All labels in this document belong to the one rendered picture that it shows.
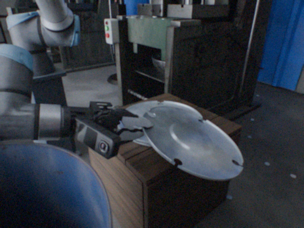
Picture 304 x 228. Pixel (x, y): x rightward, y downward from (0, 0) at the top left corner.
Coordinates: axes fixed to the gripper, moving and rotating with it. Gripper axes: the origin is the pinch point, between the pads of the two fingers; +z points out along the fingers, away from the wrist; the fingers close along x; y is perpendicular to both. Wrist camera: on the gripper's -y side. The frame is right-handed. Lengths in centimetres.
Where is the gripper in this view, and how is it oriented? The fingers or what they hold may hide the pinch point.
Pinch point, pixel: (149, 128)
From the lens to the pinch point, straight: 53.8
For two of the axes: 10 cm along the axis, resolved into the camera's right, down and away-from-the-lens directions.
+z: 8.9, 0.4, 4.6
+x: -2.3, 9.1, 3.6
